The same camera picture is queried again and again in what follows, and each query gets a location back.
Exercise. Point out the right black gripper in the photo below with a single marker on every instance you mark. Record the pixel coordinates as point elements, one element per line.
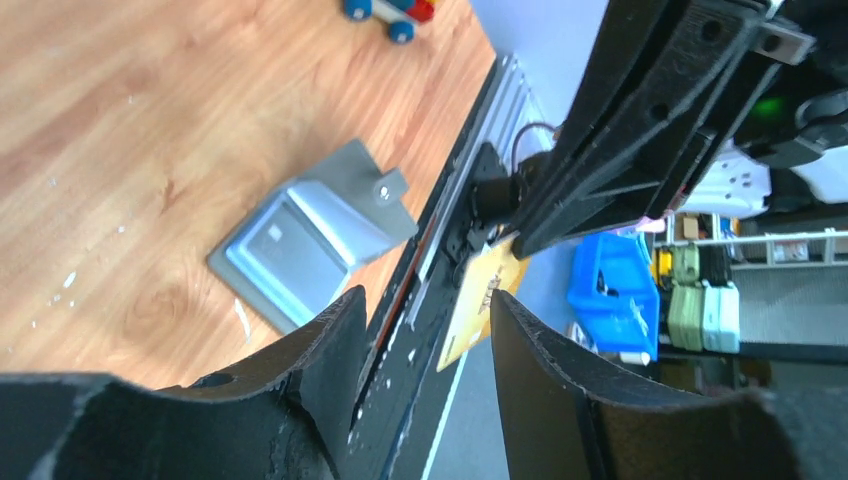
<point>668,83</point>

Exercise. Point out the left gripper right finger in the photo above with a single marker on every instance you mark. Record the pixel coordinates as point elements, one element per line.
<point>568,413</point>

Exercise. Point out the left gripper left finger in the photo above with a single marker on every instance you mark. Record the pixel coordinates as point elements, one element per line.
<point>281,413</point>

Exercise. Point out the grey card holder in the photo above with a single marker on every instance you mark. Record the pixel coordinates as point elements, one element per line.
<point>356,207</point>

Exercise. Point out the yellow credit card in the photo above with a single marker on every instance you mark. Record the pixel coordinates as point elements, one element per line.
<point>494,268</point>

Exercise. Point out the grey credit card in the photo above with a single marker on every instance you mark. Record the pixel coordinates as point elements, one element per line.
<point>282,253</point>

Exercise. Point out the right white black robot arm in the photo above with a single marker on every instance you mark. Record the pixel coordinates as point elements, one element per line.
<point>776,199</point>

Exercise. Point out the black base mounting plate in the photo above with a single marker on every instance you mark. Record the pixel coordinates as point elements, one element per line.
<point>402,396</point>

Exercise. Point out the blue plastic bin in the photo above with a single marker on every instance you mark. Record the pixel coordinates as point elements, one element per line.
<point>614,296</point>

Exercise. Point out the green storage cases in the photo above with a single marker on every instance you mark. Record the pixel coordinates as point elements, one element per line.
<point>704,310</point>

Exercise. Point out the colourful toy block vehicle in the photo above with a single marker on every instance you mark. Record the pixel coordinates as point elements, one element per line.
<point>402,17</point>

